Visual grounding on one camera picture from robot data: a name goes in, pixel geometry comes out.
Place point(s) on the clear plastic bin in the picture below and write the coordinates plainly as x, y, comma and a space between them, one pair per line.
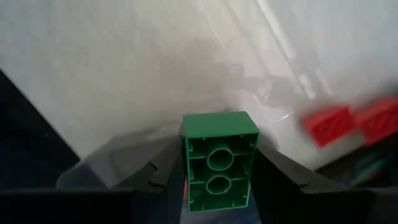
186, 62

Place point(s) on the black aluminium table frame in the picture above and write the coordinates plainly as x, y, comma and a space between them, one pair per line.
25, 140

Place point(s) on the small green block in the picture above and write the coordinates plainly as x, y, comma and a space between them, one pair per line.
217, 124

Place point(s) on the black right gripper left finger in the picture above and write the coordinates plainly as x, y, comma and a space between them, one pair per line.
93, 208

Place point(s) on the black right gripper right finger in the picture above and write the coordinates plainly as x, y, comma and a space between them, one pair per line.
326, 208

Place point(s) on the small red block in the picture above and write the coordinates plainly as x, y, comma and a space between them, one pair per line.
329, 126
381, 119

